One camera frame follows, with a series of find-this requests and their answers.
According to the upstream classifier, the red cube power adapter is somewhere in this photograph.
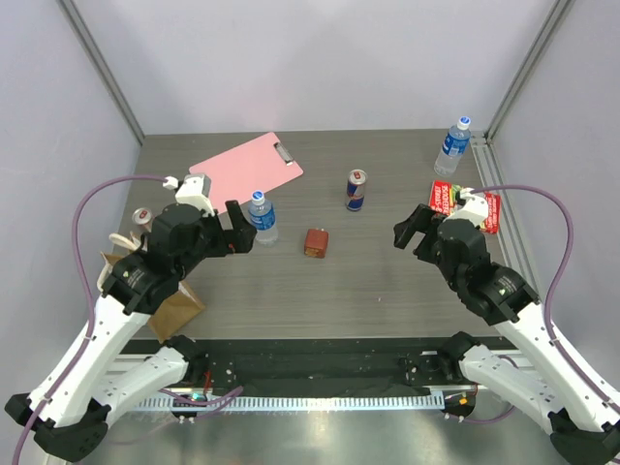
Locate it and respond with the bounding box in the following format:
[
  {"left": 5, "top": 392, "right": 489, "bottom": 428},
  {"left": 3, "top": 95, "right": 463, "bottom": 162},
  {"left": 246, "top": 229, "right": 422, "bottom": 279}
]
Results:
[{"left": 304, "top": 229, "right": 329, "bottom": 259}]

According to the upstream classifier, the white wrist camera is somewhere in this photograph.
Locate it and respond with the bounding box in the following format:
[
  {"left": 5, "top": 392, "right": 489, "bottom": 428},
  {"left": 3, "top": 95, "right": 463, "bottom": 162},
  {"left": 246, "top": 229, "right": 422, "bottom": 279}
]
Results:
[
  {"left": 163, "top": 174, "right": 216, "bottom": 216},
  {"left": 452, "top": 188, "right": 489, "bottom": 228}
]

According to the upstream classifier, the red book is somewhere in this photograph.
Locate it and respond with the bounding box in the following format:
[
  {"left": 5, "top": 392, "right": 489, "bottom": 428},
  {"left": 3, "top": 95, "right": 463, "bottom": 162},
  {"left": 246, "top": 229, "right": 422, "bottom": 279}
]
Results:
[{"left": 429, "top": 180, "right": 501, "bottom": 234}]

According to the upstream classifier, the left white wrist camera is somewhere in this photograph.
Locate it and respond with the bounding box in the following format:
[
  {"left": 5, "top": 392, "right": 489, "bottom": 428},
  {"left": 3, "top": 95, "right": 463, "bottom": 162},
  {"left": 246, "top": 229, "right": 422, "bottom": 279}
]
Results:
[{"left": 163, "top": 174, "right": 216, "bottom": 216}]

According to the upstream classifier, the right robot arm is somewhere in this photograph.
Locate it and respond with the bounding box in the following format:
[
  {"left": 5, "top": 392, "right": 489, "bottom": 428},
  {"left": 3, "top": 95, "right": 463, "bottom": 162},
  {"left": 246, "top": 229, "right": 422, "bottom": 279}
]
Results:
[{"left": 393, "top": 199, "right": 619, "bottom": 464}]

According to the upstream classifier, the red bull can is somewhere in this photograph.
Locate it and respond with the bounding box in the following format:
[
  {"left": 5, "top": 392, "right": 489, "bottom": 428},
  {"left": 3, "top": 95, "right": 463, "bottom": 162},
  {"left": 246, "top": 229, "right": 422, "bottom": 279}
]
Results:
[
  {"left": 345, "top": 170, "right": 368, "bottom": 211},
  {"left": 132, "top": 207, "right": 153, "bottom": 232}
]

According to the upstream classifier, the water bottle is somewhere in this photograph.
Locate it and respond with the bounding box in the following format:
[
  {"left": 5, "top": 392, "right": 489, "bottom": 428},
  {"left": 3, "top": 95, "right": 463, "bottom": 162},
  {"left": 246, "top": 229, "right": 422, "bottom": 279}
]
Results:
[
  {"left": 434, "top": 116, "right": 471, "bottom": 176},
  {"left": 248, "top": 191, "right": 279, "bottom": 246}
]

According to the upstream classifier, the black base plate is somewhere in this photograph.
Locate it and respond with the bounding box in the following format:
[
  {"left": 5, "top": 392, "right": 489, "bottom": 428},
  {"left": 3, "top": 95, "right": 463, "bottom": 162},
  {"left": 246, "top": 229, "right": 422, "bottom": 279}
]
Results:
[{"left": 120, "top": 336, "right": 534, "bottom": 401}]

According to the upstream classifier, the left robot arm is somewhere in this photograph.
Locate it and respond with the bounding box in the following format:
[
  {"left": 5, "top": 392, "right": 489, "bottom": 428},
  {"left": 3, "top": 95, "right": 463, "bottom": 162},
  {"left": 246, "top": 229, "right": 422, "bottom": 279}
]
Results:
[{"left": 5, "top": 201, "right": 257, "bottom": 463}]

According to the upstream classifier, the pink clipboard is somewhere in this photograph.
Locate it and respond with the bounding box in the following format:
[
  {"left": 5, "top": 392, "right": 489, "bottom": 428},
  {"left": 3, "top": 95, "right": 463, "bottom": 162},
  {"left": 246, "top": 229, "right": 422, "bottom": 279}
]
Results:
[{"left": 189, "top": 133, "right": 303, "bottom": 213}]

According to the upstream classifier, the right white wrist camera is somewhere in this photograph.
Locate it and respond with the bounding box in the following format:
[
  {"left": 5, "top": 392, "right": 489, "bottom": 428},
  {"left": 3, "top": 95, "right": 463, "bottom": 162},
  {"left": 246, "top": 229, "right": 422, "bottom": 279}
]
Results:
[{"left": 452, "top": 188, "right": 489, "bottom": 228}]

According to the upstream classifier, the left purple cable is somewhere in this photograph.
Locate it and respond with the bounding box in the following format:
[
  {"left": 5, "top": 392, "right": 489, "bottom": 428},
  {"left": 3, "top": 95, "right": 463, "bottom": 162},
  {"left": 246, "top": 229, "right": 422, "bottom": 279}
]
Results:
[{"left": 9, "top": 174, "right": 171, "bottom": 461}]

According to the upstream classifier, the slotted cable duct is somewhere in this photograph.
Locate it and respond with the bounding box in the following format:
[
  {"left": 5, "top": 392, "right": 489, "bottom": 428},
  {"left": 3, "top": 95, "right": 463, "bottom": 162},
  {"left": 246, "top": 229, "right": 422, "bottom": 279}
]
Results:
[{"left": 129, "top": 391, "right": 445, "bottom": 414}]

